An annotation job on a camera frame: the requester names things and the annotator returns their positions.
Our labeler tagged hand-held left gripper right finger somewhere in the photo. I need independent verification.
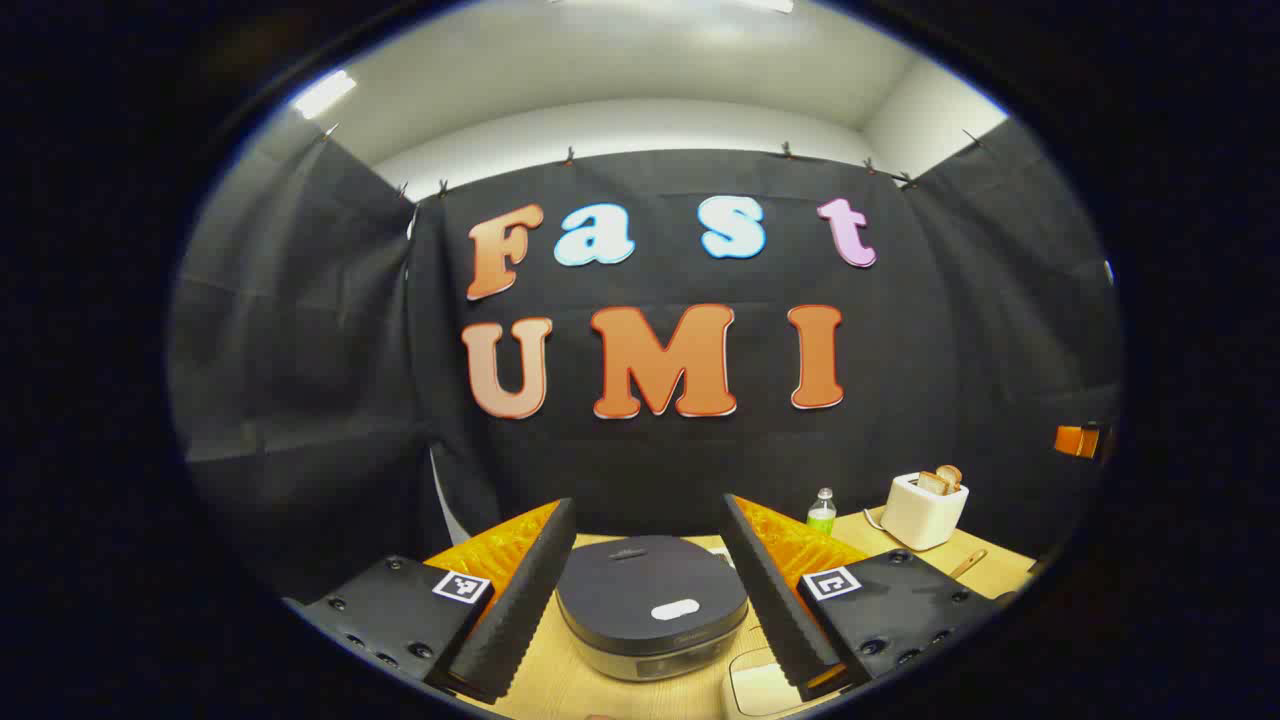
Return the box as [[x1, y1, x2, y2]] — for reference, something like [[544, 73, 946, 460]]
[[722, 493, 1001, 701]]

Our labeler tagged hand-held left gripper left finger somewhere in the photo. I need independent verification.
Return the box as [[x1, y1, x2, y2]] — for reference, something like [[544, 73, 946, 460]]
[[285, 498, 578, 704]]

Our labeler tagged cream square rice dish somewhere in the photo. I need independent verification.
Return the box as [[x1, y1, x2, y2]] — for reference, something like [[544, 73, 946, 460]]
[[722, 647, 801, 720]]

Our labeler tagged black rice cooker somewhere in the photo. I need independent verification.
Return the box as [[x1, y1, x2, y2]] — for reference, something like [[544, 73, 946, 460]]
[[556, 535, 749, 683]]

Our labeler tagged white toaster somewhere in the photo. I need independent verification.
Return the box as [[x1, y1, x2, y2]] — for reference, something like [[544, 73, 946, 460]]
[[880, 472, 969, 551]]

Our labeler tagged black backdrop cloth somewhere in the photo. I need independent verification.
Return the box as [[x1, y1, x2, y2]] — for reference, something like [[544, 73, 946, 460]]
[[168, 120, 1126, 601]]

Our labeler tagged ceiling light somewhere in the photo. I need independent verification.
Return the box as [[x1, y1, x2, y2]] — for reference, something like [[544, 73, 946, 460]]
[[292, 70, 358, 119]]

